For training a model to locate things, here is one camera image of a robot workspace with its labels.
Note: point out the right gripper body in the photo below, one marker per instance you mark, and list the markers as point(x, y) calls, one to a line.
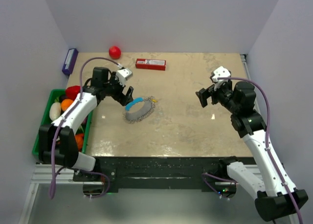
point(222, 93)

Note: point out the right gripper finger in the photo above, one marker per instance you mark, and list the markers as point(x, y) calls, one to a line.
point(203, 96)
point(212, 78)

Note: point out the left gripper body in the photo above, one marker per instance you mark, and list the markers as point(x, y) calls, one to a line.
point(115, 87)

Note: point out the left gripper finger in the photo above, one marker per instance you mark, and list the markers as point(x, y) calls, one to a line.
point(119, 98)
point(128, 97)

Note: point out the blue grey keyring with rings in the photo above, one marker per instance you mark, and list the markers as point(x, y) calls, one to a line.
point(139, 109)

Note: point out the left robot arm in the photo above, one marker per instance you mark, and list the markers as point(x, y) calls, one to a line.
point(57, 143)

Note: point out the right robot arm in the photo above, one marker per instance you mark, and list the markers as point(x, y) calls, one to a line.
point(275, 195)

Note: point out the red tomato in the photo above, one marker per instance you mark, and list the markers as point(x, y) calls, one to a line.
point(115, 52)

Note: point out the red bell pepper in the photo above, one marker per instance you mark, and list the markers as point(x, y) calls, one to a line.
point(72, 92)

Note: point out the red rectangular box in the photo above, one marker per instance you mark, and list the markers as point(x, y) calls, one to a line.
point(150, 64)

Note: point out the orange fruit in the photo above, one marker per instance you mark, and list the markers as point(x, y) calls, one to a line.
point(65, 104)

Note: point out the purple box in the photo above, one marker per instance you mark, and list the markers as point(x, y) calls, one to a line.
point(70, 61)

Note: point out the orange pumpkin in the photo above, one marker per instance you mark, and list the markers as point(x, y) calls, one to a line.
point(79, 138)

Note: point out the white radish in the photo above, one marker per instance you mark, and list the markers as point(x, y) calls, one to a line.
point(55, 111)

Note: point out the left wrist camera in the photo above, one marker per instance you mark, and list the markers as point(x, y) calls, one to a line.
point(124, 75)

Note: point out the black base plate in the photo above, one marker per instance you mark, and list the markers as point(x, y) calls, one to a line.
point(163, 172)

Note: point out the aluminium frame rail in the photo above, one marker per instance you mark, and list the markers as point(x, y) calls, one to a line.
point(43, 175)

